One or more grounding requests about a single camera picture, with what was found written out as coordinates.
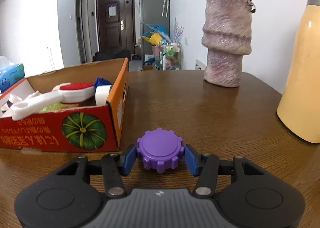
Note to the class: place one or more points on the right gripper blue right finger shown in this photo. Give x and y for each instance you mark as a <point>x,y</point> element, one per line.
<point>205,167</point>

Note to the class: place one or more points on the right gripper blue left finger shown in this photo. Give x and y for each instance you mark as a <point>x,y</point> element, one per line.
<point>117,165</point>

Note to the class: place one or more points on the purple gear-shaped lid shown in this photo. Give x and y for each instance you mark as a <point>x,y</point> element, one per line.
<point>160,149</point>

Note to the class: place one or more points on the large white bottle cap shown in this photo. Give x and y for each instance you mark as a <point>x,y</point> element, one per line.
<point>101,94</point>

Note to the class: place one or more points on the red and white lint brush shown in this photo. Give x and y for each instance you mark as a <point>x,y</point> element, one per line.
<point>67,94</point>

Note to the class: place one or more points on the blue gear-shaped lid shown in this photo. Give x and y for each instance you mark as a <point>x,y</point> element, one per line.
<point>102,82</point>

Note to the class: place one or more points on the white plastic bottle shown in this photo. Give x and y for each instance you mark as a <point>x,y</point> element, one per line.
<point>6,102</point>

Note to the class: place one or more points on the orange cardboard box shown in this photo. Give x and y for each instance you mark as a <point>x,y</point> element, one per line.
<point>78,128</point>

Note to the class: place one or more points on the cream yellow thermos jug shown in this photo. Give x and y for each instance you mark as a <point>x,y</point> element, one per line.
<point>298,109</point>

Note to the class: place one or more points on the black folding chair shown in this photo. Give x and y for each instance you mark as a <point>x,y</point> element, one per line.
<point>111,54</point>

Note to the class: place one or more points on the yellow watering can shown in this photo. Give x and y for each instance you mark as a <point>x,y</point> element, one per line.
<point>155,39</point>

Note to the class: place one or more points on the pink textured vase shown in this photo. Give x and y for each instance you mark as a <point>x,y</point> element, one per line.
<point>227,34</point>

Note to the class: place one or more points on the blue tissue pack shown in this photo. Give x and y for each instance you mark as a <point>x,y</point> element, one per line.
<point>11,73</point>

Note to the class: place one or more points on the dark brown entrance door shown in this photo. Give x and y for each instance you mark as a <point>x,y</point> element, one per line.
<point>116,25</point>

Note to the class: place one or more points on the grey refrigerator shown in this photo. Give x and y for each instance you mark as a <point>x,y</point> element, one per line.
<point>151,14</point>

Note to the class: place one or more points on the metal wire storage cart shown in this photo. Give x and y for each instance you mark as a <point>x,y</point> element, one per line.
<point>170,56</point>

